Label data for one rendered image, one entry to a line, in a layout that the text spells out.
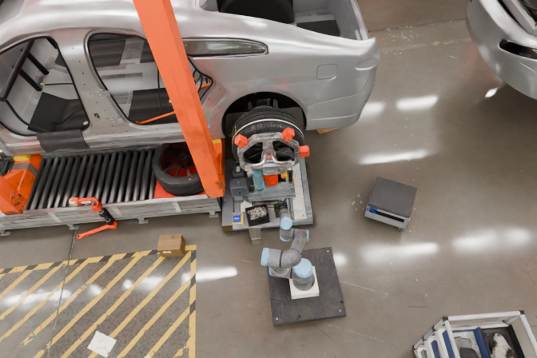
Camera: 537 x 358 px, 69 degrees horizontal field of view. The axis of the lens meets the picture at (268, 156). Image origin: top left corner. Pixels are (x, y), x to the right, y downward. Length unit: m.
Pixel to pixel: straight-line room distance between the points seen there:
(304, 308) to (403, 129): 2.51
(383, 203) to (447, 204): 0.81
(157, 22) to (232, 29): 0.93
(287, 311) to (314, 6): 3.40
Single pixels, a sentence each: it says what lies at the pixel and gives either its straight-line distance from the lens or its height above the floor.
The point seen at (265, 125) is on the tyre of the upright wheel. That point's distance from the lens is 3.32.
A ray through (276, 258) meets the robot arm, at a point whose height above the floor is 1.21.
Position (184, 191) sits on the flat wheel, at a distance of 4.03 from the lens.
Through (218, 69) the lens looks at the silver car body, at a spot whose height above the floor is 1.60.
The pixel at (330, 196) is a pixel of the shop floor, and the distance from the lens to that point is 4.28.
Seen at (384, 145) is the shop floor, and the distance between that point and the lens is 4.76.
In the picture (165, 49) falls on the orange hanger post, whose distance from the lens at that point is 2.50.
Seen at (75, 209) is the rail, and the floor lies 0.39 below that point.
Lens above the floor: 3.66
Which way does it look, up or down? 53 degrees down
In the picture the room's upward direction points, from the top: 7 degrees counter-clockwise
